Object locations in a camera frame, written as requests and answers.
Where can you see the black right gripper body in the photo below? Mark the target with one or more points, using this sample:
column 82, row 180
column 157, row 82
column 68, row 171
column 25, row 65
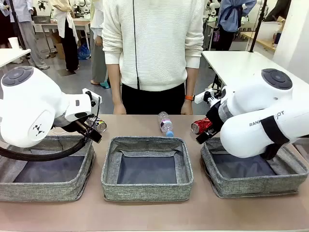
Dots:
column 217, row 116

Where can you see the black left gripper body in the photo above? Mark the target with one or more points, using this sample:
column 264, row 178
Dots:
column 67, row 125

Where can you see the crushed silver black can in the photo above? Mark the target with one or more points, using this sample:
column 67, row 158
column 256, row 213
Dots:
column 100, row 126

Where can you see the crushed red can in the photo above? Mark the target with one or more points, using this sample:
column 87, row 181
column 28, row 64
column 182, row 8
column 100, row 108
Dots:
column 201, row 125

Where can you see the clear bottle with blue cap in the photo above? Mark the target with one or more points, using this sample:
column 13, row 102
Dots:
column 165, row 123

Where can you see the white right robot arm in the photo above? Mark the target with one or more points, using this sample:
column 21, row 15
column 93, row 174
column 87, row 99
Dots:
column 253, row 96

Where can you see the person's right forearm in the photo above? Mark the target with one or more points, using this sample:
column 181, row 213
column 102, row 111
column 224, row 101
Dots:
column 113, row 84

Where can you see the person's left forearm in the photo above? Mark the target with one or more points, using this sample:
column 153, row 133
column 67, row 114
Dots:
column 190, row 82

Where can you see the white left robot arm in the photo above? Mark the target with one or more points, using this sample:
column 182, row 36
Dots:
column 29, row 104

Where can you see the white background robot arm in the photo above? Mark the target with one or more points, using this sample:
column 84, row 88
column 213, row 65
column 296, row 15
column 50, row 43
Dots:
column 213, row 7

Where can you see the person's left hand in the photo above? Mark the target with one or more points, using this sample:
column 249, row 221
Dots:
column 187, row 108

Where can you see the person's right hand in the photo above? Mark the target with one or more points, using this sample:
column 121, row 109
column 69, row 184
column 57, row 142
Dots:
column 119, row 110

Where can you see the orange wrist watch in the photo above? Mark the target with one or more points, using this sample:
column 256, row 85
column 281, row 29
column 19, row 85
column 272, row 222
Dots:
column 190, row 97

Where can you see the large white table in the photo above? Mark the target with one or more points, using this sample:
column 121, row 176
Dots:
column 241, row 62

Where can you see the black trousers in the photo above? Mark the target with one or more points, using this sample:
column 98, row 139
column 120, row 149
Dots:
column 154, row 101

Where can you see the grey fabric basket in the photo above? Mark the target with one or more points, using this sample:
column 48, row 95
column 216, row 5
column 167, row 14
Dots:
column 253, row 188
column 48, row 193
column 144, row 192

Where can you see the blue plastic bag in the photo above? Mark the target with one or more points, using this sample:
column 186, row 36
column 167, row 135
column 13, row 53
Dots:
column 84, row 52

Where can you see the person in grey trousers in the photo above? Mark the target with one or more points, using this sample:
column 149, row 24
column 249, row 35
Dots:
column 96, row 55

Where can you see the brown cardboard box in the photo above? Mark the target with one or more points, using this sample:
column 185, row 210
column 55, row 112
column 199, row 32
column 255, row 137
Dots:
column 59, row 49

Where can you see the person in black trousers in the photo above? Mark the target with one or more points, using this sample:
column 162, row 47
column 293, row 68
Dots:
column 68, row 43

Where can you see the wooden workbench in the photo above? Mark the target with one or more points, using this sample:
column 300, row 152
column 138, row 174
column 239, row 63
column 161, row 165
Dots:
column 260, row 41

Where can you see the white knit sweater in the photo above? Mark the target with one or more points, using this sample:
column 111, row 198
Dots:
column 157, row 48

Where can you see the black stand pole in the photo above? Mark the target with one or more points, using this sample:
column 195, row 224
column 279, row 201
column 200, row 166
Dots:
column 257, row 29

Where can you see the white paper cup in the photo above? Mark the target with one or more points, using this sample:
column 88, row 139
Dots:
column 13, row 43

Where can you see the translucent storage bin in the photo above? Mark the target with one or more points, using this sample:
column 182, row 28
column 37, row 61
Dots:
column 270, row 31

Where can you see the white background desk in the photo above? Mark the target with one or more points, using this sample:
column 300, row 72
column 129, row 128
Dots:
column 82, row 25

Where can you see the person in blue tied shirt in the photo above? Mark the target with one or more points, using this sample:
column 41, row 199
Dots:
column 231, row 14

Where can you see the person in light blue shirt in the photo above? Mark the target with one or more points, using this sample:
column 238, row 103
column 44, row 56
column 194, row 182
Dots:
column 24, row 12

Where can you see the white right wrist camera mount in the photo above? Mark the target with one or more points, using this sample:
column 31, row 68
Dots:
column 200, row 97

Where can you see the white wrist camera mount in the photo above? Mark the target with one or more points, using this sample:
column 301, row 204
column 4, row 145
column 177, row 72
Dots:
column 200, row 97
column 94, row 97

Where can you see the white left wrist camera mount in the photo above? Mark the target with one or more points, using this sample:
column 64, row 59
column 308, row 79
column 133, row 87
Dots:
column 94, row 97

